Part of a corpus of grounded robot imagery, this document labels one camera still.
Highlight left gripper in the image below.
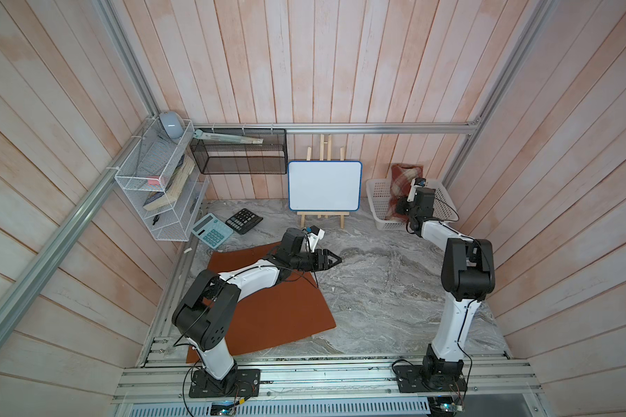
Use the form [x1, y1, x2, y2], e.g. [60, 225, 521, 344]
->
[290, 248, 343, 272]

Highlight white plastic basket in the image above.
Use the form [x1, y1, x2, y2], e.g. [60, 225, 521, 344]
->
[366, 179, 458, 231]

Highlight red plaid skirt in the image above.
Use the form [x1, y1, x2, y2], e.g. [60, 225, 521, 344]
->
[386, 164, 423, 221]

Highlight rust orange skirt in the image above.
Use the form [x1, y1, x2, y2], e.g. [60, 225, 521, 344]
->
[186, 242, 337, 364]

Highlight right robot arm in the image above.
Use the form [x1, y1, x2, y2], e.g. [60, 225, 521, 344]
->
[396, 178, 496, 386]

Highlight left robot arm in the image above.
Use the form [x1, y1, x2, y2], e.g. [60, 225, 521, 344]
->
[171, 226, 343, 389]

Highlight black calculator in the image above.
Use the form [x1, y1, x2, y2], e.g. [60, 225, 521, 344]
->
[225, 208, 264, 235]

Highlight teal calculator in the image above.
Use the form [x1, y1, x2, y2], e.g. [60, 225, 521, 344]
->
[192, 213, 234, 250]

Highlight book on shelf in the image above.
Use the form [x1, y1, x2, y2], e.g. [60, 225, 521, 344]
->
[144, 154, 196, 211]

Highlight pale green ruler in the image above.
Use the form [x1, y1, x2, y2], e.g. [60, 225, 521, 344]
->
[193, 130, 264, 145]

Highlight grey computer mouse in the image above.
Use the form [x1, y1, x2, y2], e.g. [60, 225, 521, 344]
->
[159, 111, 185, 142]

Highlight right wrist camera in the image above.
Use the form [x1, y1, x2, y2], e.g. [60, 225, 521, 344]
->
[407, 177, 427, 202]

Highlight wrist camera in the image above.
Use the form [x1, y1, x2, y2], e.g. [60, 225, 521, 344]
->
[407, 177, 427, 202]
[304, 226, 324, 252]

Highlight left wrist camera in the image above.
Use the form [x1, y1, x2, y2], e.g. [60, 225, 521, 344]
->
[304, 226, 324, 252]

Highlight white board blue frame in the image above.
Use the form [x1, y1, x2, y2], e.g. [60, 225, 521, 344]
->
[288, 161, 363, 212]

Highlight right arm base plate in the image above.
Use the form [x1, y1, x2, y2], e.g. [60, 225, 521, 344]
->
[391, 357, 467, 394]

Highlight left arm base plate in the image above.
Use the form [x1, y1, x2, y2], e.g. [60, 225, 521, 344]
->
[189, 368, 261, 399]

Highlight black mesh wall basket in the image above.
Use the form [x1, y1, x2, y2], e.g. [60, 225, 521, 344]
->
[190, 127, 289, 175]

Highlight white wire shelf rack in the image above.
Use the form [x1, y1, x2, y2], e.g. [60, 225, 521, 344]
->
[115, 116, 210, 242]

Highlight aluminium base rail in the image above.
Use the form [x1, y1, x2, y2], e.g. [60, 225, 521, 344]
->
[112, 354, 543, 404]

